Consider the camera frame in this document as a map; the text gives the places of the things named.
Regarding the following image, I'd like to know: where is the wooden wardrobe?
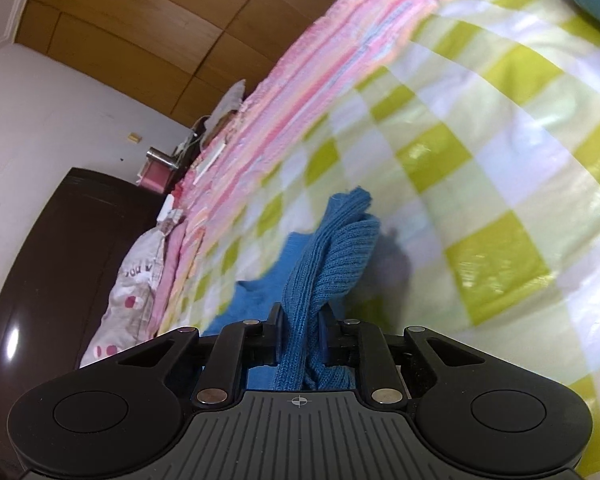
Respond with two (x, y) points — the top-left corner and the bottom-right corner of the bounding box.
(16, 0), (336, 126)

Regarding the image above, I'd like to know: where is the pink storage box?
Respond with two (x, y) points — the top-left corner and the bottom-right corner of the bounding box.
(136, 157), (178, 194)

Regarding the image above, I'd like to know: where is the checkered yellow plastic sheet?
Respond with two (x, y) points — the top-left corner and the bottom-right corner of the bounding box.
(157, 0), (600, 480)

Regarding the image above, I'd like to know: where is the pink pillow sheet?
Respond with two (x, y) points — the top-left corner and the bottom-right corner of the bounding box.
(148, 221), (186, 337)

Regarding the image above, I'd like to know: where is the grey dotted pillow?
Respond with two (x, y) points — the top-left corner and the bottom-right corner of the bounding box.
(80, 226), (166, 367)

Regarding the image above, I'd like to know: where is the pink striped bedspread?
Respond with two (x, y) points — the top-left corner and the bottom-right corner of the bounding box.
(157, 0), (448, 335)

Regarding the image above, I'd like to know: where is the dark wooden headboard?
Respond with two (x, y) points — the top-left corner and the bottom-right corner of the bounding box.
(0, 168), (163, 479)

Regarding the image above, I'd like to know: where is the blue striped knit sweater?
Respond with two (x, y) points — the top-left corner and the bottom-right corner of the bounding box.
(204, 188), (380, 391)

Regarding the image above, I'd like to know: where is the steel thermos bottle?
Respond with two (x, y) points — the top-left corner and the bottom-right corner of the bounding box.
(146, 146), (180, 170)

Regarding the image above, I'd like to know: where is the white flat box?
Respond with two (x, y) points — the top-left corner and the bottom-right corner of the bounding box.
(194, 142), (226, 184)

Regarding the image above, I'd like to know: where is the grey cloth on nightstand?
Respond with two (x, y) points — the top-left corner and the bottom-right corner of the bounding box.
(204, 79), (246, 132)

